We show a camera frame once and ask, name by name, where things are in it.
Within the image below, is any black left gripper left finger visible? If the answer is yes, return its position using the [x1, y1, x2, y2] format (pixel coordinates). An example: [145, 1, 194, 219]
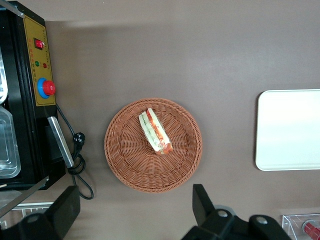
[7, 186, 81, 240]

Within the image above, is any cream plastic tray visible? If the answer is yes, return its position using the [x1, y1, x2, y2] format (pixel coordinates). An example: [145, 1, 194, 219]
[255, 89, 320, 172]

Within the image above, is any white wire shelf rack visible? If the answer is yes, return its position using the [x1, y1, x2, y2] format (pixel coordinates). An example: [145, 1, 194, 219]
[0, 201, 55, 230]

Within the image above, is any clear plastic container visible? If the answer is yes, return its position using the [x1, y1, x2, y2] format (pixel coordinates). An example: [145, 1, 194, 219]
[0, 106, 22, 179]

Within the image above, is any sandwich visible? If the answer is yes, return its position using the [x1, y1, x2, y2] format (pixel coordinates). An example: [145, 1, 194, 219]
[138, 107, 174, 156]

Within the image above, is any black power cable with plug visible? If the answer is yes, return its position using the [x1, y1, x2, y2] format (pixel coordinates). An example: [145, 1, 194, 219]
[55, 103, 95, 200]

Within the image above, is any black sealing machine yellow panel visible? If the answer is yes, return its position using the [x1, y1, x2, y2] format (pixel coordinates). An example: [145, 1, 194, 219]
[0, 0, 75, 218]

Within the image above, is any round brown wicker basket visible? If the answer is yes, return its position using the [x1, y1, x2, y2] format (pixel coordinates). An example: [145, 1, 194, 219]
[104, 97, 203, 194]

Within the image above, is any clear acrylic bottle rack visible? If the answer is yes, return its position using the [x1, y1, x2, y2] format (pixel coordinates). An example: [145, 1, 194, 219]
[281, 213, 320, 240]

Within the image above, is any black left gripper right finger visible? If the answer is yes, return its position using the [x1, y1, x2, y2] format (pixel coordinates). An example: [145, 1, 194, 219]
[181, 184, 236, 240]

